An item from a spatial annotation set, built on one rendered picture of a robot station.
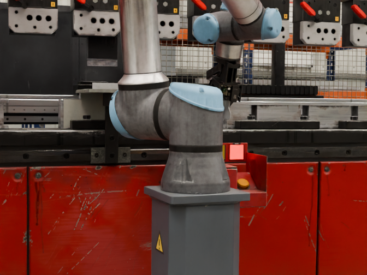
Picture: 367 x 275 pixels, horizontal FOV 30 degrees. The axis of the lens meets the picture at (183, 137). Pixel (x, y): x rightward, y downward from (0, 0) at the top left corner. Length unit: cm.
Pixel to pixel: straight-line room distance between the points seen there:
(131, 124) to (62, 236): 71
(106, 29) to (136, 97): 76
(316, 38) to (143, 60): 109
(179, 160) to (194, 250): 19
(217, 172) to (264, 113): 99
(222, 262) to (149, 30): 52
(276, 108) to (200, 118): 102
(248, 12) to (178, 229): 56
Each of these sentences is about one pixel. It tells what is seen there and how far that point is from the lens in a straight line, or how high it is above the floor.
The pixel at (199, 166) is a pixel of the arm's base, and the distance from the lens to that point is 143.
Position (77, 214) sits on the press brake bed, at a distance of 214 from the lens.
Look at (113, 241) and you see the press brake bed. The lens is 217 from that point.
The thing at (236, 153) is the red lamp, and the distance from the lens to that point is 214.
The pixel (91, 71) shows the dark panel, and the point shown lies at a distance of 278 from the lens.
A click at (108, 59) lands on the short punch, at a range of 227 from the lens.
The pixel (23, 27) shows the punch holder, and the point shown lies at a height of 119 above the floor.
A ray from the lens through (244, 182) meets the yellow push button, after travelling 207.
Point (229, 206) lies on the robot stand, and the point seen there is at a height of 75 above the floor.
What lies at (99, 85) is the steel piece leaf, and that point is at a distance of 216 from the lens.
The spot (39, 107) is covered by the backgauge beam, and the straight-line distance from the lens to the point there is 247.
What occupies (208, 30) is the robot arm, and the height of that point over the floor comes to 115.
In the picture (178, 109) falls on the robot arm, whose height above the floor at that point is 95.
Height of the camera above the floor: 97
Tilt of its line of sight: 3 degrees down
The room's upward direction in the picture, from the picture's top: 1 degrees clockwise
